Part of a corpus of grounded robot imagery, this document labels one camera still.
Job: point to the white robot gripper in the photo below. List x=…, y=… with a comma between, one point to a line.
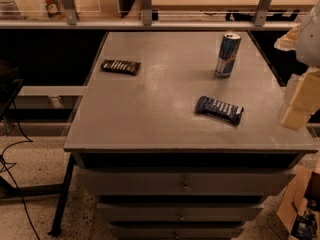
x=310, y=40

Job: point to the blue silver redbull can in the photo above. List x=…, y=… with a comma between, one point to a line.
x=227, y=54

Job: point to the blue snack bar wrapper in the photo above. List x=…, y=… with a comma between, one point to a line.
x=219, y=109

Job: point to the cardboard box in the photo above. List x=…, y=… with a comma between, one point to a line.
x=299, y=210

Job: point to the grey drawer cabinet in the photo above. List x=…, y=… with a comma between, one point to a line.
x=159, y=170

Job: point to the brown snack bar wrapper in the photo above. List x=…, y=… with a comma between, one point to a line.
x=120, y=66

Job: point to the black table leg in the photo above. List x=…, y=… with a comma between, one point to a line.
x=56, y=225

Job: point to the metal railing frame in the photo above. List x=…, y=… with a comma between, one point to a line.
x=152, y=14

